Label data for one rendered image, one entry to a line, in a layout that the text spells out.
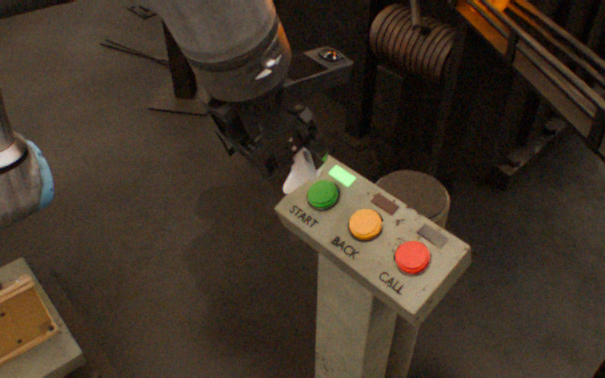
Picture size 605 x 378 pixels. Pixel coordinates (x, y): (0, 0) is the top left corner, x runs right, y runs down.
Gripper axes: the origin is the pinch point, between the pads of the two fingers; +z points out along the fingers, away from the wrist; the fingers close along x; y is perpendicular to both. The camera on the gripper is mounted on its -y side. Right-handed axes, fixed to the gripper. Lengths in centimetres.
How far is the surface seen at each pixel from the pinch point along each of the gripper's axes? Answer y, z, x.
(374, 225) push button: -0.3, 5.7, 8.8
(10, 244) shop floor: 45, 54, -86
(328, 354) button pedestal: 13.3, 33.1, 5.5
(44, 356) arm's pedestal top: 50, 40, -40
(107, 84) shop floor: -8, 73, -133
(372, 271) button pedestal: 4.2, 6.8, 12.2
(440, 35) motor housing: -52, 33, -22
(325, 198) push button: 0.5, 5.7, 1.1
